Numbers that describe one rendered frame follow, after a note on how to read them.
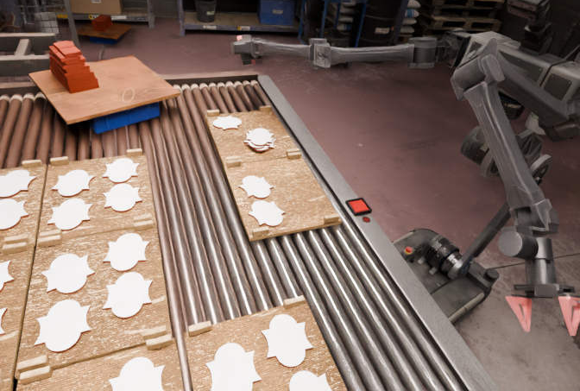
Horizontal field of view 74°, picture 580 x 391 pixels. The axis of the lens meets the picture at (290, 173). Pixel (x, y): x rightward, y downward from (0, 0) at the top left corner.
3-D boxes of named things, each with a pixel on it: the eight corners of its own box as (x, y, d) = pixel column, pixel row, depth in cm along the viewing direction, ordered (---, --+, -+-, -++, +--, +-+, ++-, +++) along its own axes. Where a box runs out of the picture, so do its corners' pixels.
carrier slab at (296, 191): (301, 159, 171) (301, 155, 170) (341, 223, 141) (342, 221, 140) (223, 168, 159) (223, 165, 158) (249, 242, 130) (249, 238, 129)
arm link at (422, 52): (444, 60, 144) (446, 45, 141) (427, 64, 138) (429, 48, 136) (424, 58, 150) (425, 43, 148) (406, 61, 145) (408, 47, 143)
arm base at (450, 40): (454, 68, 149) (466, 37, 141) (441, 71, 144) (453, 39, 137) (437, 59, 154) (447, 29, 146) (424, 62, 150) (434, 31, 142)
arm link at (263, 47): (330, 66, 153) (330, 38, 148) (320, 69, 150) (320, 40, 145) (259, 58, 181) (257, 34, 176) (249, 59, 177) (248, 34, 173)
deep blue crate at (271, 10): (287, 17, 595) (290, -9, 572) (293, 26, 564) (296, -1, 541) (255, 15, 584) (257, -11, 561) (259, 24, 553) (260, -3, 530)
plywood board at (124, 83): (133, 58, 209) (132, 54, 208) (179, 95, 182) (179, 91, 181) (29, 77, 180) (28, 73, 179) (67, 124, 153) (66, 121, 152)
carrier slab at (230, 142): (271, 112, 201) (272, 109, 200) (300, 157, 171) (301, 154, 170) (204, 117, 188) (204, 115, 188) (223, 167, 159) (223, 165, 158)
